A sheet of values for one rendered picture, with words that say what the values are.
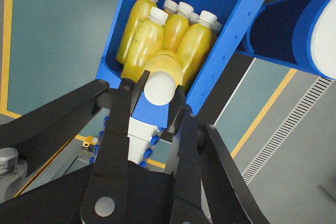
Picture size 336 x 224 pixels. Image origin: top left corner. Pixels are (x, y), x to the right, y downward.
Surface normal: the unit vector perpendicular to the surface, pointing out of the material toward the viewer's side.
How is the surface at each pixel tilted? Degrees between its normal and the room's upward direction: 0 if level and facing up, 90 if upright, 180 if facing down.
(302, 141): 0
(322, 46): 0
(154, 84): 0
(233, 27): 35
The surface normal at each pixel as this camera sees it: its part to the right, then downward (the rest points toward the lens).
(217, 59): 0.55, 0.53
